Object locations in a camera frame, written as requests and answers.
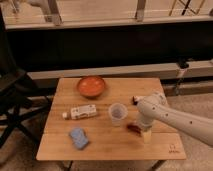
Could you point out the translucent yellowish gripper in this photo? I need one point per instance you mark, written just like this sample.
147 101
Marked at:
147 136

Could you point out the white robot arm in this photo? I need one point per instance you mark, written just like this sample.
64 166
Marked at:
153 107

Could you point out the wooden folding table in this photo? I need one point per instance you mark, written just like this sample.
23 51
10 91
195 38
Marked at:
106 141

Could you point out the blue sponge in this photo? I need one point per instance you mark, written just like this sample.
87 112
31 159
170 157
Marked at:
79 138

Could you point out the orange bowl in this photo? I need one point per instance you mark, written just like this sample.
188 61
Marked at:
91 86

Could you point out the black chair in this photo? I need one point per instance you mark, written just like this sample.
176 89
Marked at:
13 80

